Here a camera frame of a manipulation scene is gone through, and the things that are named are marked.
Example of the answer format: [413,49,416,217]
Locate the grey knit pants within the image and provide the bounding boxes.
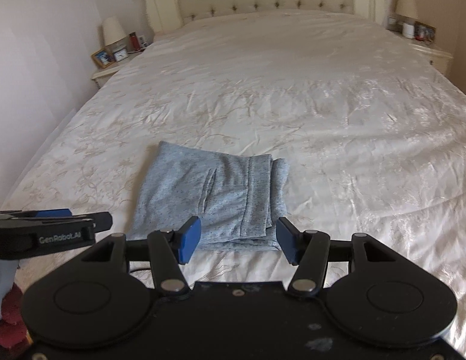
[127,141,289,251]

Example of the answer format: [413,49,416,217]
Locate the white floral bedspread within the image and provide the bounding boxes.
[4,10,466,357]

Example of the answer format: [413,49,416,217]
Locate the left bedside table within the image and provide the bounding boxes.
[90,44,146,89]

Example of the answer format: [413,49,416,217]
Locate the bedside table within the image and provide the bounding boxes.
[389,30,454,77]
[90,44,146,89]

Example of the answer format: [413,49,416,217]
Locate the small white alarm clock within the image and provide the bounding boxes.
[113,47,129,63]

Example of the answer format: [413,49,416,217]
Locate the red bottle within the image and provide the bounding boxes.
[129,32,141,51]

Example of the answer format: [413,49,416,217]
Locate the left cream table lamp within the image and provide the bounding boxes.
[102,16,126,50]

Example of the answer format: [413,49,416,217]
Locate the cream table lamp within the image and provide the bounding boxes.
[395,0,418,22]
[102,16,126,50]

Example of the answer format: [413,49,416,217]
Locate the right bedside table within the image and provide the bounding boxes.
[389,30,454,77]

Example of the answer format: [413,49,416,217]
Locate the right framed photo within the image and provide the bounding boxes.
[415,21,437,43]

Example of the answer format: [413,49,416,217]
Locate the right cream table lamp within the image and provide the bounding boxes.
[395,0,418,22]

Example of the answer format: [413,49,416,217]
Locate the wooden picture frame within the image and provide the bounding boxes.
[90,48,115,69]

